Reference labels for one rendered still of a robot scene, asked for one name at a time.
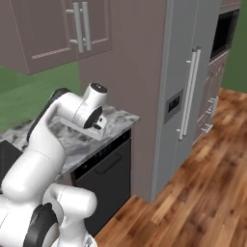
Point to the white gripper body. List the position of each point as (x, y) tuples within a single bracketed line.
[(80, 129)]

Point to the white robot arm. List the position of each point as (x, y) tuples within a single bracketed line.
[(38, 160)]

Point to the black dishwasher door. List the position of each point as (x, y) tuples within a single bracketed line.
[(109, 186)]

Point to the grey double-door fridge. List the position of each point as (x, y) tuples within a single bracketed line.
[(180, 80)]

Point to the brown tall fridge housing panel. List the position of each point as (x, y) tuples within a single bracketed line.
[(128, 64)]

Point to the brown cupboard run with drawers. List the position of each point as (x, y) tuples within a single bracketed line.
[(210, 93)]

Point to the black built-in microwave oven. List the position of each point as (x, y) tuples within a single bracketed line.
[(223, 33)]

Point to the brown wall cupboard door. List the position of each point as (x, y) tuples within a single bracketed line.
[(101, 25), (35, 32)]

